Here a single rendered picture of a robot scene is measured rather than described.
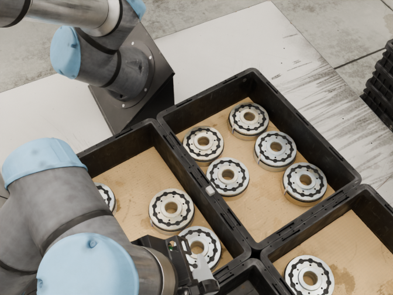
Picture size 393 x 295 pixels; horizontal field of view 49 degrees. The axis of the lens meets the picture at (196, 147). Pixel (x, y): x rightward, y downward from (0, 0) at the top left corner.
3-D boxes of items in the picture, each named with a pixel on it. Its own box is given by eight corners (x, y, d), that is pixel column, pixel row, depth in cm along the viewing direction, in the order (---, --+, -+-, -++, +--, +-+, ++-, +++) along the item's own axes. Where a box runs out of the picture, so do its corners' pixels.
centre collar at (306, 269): (292, 275, 88) (293, 274, 87) (310, 262, 89) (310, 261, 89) (308, 296, 86) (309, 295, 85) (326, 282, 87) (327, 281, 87)
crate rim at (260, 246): (154, 121, 103) (153, 115, 101) (252, 71, 112) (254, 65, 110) (254, 257, 85) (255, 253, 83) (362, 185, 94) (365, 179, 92)
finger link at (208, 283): (224, 276, 61) (196, 280, 53) (228, 287, 60) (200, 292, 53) (197, 287, 62) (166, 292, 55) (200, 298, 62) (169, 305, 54)
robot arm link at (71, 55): (80, 67, 116) (36, 52, 105) (109, 28, 111) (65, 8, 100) (97, 96, 110) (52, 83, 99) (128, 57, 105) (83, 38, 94)
